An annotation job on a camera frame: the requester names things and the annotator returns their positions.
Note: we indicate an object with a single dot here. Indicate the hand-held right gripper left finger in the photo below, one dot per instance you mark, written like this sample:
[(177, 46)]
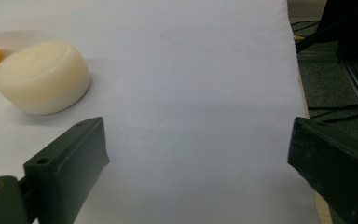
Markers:
[(65, 168)]

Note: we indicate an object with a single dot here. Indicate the cream round foam block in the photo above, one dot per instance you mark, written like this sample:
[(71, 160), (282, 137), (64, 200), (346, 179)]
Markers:
[(42, 77)]

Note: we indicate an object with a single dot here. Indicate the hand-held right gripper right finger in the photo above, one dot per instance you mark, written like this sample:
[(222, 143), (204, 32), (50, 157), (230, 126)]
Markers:
[(338, 168)]

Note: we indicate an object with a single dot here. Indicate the black stand base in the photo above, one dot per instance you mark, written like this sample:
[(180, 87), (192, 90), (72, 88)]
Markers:
[(341, 26)]

